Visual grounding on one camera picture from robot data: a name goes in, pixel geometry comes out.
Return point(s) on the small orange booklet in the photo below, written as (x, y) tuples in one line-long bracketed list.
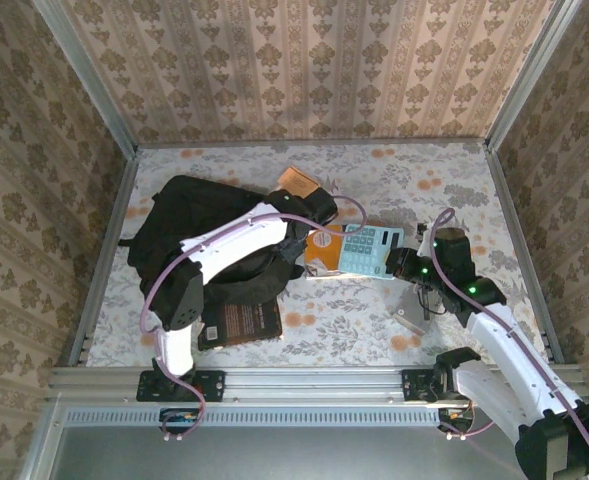
[(299, 182)]

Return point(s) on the light blue calculator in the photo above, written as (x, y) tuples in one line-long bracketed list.
[(364, 250)]

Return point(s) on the orange paperback book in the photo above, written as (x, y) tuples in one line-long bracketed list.
[(324, 250)]

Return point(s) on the metal triangular set square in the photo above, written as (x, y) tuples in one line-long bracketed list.
[(409, 320)]

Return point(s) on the black backpack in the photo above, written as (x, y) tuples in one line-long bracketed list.
[(199, 210)]

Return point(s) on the dark brown barcode book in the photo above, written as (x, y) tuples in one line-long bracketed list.
[(244, 325)]

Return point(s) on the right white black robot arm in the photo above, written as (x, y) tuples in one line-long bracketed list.
[(499, 340)]

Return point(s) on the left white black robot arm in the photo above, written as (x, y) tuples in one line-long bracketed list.
[(234, 237)]

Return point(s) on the small black controller board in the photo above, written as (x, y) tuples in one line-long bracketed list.
[(179, 419), (456, 417)]

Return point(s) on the grey metal sheet panel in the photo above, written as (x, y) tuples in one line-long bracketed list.
[(299, 455)]

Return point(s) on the right aluminium side rail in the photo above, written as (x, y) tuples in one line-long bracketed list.
[(524, 250)]

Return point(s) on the aluminium side rail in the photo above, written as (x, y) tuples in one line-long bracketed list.
[(106, 260), (524, 250)]

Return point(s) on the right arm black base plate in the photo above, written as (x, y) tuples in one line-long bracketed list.
[(414, 385)]

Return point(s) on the thin aluminium wall rail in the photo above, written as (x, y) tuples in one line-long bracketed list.
[(424, 142)]

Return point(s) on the aluminium frame rail with bases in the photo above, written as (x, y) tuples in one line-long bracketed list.
[(314, 382)]

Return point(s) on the right aluminium corner post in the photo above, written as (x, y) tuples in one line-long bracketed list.
[(531, 75)]

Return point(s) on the aluminium corner post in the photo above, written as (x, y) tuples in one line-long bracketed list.
[(86, 75), (531, 75)]

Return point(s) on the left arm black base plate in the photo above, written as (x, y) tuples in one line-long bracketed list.
[(214, 385)]

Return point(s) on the left aluminium side rail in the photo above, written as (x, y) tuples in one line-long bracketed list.
[(106, 260)]

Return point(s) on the left aluminium corner post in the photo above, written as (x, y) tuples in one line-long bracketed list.
[(86, 75)]

